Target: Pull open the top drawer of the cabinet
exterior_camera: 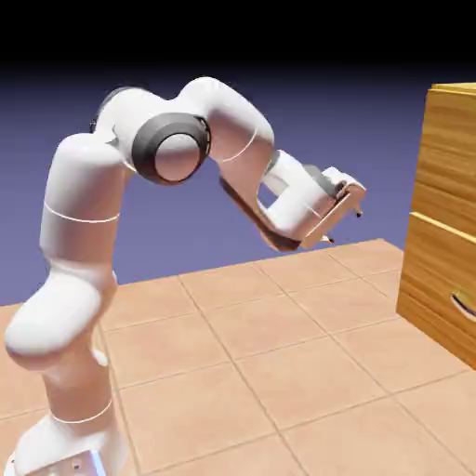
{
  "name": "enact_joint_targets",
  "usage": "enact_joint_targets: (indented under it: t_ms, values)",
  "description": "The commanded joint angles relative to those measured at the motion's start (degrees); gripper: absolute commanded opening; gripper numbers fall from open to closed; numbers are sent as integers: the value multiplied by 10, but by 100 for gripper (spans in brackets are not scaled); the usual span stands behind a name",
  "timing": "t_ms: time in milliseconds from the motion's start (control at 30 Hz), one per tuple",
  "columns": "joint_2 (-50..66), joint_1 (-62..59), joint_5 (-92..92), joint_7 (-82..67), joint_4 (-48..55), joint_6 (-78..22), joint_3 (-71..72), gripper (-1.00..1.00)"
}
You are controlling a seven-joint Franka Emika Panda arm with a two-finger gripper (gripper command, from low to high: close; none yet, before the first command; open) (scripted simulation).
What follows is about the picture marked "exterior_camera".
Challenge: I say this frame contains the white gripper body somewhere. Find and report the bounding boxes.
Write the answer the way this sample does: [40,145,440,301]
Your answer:
[299,180,368,250]

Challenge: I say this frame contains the light wooden cabinet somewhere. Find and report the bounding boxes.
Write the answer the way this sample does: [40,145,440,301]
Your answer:
[395,82,476,370]

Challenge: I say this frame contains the tall wooden drawer front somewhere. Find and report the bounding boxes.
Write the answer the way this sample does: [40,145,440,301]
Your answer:
[413,87,476,205]

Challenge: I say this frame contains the low wooden drawer front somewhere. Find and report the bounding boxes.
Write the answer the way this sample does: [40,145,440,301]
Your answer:
[395,290,476,369]

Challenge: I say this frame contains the wooden drawer front with handle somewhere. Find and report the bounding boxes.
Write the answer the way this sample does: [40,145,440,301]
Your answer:
[400,212,476,330]

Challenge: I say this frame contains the curved metal drawer handle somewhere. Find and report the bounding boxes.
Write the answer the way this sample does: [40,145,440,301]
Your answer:
[450,292,476,323]

